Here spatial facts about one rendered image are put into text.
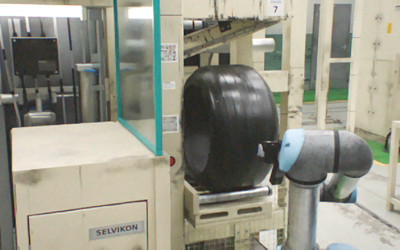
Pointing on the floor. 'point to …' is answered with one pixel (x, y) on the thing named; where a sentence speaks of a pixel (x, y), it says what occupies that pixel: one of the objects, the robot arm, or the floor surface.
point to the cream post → (178, 186)
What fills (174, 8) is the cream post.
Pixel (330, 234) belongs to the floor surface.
